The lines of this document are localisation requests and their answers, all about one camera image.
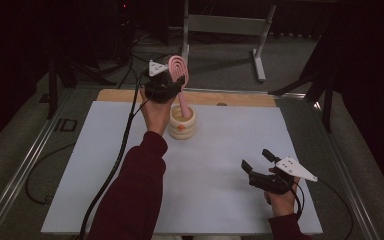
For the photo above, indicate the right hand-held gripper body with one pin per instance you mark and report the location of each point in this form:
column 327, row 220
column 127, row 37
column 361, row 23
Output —
column 273, row 181

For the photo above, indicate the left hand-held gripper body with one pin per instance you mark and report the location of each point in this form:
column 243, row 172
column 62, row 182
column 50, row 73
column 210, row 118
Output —
column 160, row 88

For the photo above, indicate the cream ringed duck cup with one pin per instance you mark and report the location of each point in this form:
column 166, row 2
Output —
column 181, row 128

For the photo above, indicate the person's right hand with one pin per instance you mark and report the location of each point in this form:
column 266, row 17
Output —
column 283, row 203

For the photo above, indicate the person's left hand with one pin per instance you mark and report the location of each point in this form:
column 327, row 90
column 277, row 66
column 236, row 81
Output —
column 156, row 115

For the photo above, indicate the white table mat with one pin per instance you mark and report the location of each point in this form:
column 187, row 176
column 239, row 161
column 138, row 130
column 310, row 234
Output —
column 213, row 160

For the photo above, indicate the grey metal stand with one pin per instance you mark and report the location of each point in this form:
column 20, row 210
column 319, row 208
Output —
column 226, row 25

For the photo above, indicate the black tripod stand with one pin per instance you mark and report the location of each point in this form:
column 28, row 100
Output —
column 52, row 90
column 328, row 106

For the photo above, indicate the dark curtain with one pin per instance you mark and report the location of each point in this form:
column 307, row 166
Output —
column 373, row 83
column 6, row 66

